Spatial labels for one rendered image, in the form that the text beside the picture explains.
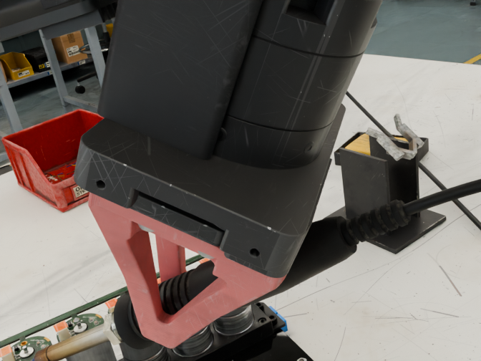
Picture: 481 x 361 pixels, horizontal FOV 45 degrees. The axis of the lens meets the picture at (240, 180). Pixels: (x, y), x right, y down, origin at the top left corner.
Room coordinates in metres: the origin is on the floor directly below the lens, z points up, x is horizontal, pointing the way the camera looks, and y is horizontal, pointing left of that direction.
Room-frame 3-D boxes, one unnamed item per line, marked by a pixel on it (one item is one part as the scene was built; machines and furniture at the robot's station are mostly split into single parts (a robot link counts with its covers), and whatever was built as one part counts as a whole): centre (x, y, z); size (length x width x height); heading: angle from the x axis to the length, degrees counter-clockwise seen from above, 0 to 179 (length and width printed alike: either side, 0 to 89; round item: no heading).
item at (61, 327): (0.24, 0.10, 0.82); 0.01 x 0.01 x 0.01; 24
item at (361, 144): (0.51, -0.14, 0.76); 0.07 x 0.05 x 0.02; 49
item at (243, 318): (0.28, 0.02, 0.79); 0.02 x 0.02 x 0.05
